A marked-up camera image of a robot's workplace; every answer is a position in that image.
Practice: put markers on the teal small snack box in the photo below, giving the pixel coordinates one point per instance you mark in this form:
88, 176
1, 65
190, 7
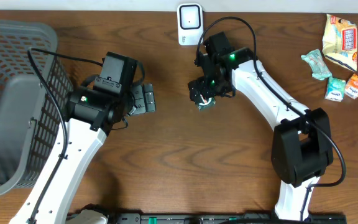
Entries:
335, 89

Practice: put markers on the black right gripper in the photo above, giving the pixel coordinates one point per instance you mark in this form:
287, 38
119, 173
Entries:
200, 83

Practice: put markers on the dark green round-label packet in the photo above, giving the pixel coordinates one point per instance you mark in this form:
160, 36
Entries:
210, 102

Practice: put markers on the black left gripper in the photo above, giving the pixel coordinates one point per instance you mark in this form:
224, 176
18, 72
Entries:
145, 93

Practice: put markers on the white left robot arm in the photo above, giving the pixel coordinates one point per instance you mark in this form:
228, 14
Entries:
91, 115

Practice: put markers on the grey plastic mesh basket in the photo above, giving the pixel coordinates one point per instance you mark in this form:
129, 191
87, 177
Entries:
28, 119

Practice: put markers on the yellow snack bag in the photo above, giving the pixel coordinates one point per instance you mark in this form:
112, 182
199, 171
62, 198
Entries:
340, 42

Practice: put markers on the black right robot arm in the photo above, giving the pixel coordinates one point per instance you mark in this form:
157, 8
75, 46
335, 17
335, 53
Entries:
301, 148

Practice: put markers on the white barcode scanner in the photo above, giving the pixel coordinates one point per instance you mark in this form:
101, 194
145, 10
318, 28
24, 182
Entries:
189, 23

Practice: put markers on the orange small snack box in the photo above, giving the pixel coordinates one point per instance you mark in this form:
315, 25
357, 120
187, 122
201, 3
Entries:
351, 87

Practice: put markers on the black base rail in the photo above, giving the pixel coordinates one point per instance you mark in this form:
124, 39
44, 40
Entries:
135, 218

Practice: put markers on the teal snack packet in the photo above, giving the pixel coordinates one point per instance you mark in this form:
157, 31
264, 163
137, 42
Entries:
315, 60

